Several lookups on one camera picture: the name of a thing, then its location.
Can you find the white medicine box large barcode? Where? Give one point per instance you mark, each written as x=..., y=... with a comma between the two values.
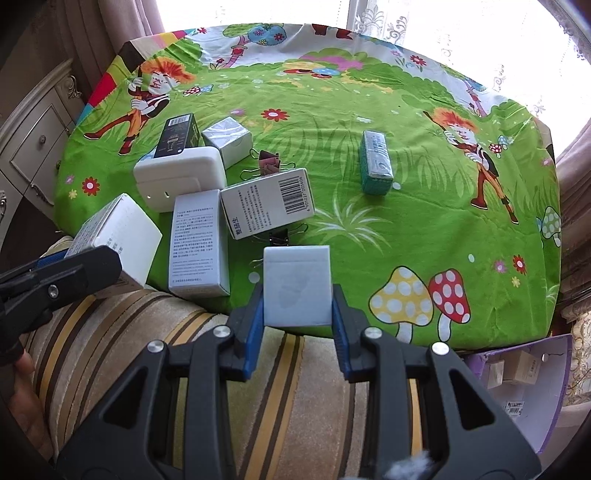
x=263, y=205

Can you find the white lace curtain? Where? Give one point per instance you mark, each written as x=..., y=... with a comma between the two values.
x=461, y=27

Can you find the white square box blotch print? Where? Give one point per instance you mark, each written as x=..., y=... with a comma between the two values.
x=298, y=286

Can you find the small white box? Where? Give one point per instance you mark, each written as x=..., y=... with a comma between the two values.
x=526, y=367

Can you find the black binder clip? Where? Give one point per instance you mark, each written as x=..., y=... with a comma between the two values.
x=280, y=239

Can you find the tall black box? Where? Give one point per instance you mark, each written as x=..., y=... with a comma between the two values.
x=178, y=134

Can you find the white carved dresser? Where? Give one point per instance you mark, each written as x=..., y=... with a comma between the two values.
x=32, y=138

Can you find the brown curtain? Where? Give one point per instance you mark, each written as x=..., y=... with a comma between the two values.
x=92, y=32
x=575, y=184

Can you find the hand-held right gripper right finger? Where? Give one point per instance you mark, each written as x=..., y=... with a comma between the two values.
x=340, y=332

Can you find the person's left hand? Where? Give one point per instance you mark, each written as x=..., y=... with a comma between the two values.
x=30, y=392

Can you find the teal box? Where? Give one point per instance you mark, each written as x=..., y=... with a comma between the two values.
x=376, y=161

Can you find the green cartoon printed bed sheet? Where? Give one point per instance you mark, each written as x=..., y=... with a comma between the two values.
x=369, y=240

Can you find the striped plush blanket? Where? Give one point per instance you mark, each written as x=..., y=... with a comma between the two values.
x=295, y=415

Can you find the tall grey white box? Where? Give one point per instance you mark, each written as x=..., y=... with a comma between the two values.
x=198, y=244

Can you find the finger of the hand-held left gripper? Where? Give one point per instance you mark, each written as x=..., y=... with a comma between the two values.
x=83, y=272

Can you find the white plastic case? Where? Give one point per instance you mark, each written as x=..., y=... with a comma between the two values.
x=180, y=177

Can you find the small cream box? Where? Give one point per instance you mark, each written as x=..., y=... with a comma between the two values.
x=492, y=373

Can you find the purple cardboard box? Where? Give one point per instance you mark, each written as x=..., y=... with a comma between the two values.
x=545, y=392

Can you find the silver box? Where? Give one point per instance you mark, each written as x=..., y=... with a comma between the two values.
x=226, y=138

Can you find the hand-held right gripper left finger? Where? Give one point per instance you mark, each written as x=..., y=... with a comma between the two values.
x=253, y=325

